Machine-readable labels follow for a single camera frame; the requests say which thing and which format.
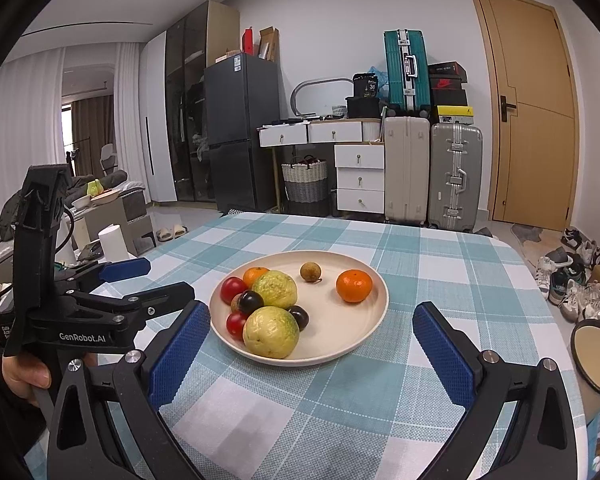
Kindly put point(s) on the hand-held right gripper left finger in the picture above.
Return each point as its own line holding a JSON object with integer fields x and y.
{"x": 180, "y": 355}

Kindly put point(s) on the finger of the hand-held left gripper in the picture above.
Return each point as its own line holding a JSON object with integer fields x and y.
{"x": 172, "y": 294}
{"x": 127, "y": 268}

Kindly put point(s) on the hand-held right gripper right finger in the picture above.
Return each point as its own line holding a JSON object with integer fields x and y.
{"x": 445, "y": 355}

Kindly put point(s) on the red cherry tomato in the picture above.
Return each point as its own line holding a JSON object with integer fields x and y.
{"x": 236, "y": 325}
{"x": 232, "y": 289}

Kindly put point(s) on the dark plum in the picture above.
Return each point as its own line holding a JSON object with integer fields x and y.
{"x": 252, "y": 302}
{"x": 299, "y": 317}

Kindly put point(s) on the small mandarin orange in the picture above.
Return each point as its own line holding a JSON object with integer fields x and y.
{"x": 254, "y": 275}

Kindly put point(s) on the large yellow guava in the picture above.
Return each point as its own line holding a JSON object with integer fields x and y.
{"x": 271, "y": 332}

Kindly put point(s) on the greenish guava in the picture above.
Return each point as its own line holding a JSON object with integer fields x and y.
{"x": 276, "y": 290}

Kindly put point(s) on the large mandarin orange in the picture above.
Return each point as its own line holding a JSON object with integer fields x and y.
{"x": 354, "y": 286}

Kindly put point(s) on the cream plate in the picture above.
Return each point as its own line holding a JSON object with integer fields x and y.
{"x": 330, "y": 325}

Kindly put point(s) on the brown longan with stem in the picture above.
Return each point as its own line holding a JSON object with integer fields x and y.
{"x": 310, "y": 271}

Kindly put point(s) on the person's left forearm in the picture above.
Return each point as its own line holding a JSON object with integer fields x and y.
{"x": 5, "y": 425}

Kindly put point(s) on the person's left hand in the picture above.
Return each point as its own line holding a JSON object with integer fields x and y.
{"x": 22, "y": 372}

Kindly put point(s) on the white cylinder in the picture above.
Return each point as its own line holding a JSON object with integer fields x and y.
{"x": 114, "y": 242}

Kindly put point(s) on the pair of beige slippers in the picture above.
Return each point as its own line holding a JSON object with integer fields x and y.
{"x": 171, "y": 233}

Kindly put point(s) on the grey sofa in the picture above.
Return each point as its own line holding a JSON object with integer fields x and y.
{"x": 130, "y": 195}

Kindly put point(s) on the teal checked tablecloth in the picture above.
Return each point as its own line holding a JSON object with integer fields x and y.
{"x": 430, "y": 270}

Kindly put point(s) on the white office chair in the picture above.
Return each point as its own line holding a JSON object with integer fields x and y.
{"x": 109, "y": 156}

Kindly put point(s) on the white curtain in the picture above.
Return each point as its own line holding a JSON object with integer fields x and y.
{"x": 20, "y": 140}

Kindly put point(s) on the brown curtain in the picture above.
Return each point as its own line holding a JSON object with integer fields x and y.
{"x": 92, "y": 135}

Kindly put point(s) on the grey floor rug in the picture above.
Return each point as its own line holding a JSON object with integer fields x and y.
{"x": 526, "y": 235}

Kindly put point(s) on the pile of shoes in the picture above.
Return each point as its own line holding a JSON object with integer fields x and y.
{"x": 570, "y": 280}

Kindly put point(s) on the round mirror stool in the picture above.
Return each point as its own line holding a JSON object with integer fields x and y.
{"x": 595, "y": 355}

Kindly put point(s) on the white wardrobe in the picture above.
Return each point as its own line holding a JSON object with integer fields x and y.
{"x": 157, "y": 120}

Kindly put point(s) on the glass-door cabinet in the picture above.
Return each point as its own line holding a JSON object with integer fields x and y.
{"x": 185, "y": 110}

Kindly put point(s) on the wicker basket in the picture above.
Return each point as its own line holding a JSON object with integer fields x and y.
{"x": 305, "y": 182}

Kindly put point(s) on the dark refrigerator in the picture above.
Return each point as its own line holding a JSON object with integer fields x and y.
{"x": 242, "y": 130}

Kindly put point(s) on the silver suitcase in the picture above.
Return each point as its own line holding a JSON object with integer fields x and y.
{"x": 455, "y": 175}

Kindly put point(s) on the beige suitcase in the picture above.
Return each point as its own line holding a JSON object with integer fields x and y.
{"x": 406, "y": 170}

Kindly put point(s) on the white dresser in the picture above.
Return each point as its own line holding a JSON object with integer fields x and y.
{"x": 360, "y": 180}

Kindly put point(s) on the flat cardboard box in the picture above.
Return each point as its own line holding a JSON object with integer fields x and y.
{"x": 227, "y": 56}

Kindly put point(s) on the wooden door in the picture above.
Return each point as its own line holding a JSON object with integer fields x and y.
{"x": 530, "y": 135}

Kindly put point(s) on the arched mirror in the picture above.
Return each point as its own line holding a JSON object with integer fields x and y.
{"x": 297, "y": 92}

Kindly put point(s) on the yellow shoebox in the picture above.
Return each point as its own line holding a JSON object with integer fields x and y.
{"x": 455, "y": 114}

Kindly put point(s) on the small white basket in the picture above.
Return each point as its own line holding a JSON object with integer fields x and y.
{"x": 338, "y": 111}

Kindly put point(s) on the red box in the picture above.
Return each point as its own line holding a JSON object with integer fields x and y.
{"x": 248, "y": 41}

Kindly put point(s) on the black box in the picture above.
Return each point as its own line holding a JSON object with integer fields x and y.
{"x": 364, "y": 107}

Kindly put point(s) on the tall cardboard box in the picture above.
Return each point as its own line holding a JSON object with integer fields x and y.
{"x": 269, "y": 44}

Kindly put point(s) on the black canister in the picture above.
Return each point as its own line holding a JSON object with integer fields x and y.
{"x": 365, "y": 85}

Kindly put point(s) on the blue plastic bag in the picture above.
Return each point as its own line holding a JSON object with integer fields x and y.
{"x": 380, "y": 80}

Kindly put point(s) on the black red shoebox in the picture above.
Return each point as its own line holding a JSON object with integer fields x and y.
{"x": 447, "y": 71}

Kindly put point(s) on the teal suitcase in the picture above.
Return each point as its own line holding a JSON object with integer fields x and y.
{"x": 405, "y": 70}

